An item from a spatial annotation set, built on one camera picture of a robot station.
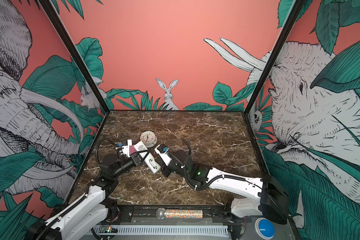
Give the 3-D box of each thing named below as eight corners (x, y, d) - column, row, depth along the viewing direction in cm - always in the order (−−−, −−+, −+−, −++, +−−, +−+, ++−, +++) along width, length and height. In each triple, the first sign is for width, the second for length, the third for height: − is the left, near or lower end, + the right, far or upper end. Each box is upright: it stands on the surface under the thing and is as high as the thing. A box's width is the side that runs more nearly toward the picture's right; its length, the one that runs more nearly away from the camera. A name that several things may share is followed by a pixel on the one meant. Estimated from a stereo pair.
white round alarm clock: (140, 148, 101) (138, 144, 97) (143, 135, 108) (141, 130, 104) (155, 148, 101) (154, 144, 97) (157, 135, 108) (156, 130, 104)
